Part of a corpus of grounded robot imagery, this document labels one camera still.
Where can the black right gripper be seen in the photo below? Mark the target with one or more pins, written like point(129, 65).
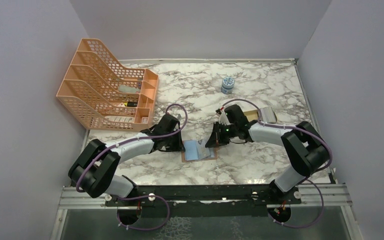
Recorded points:
point(215, 139)

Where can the white boxes in organizer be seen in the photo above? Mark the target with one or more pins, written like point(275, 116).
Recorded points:
point(120, 119)

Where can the silver card number side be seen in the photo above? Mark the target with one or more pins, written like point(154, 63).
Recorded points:
point(202, 151)

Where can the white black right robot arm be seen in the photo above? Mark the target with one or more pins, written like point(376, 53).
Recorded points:
point(306, 150)

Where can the tan leather card holder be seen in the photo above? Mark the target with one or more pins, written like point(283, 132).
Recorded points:
point(195, 151)

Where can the small blue white jar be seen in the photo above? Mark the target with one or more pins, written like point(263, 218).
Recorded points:
point(227, 85)

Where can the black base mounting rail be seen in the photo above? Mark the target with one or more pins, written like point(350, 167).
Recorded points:
point(159, 201)

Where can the yellow black marker pen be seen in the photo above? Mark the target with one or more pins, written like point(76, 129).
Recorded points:
point(128, 104)

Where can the orange plastic file organizer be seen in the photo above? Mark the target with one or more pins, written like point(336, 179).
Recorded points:
point(96, 82)

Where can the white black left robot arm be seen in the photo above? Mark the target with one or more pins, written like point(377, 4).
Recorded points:
point(93, 171)

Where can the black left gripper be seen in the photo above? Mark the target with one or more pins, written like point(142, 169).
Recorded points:
point(179, 146)

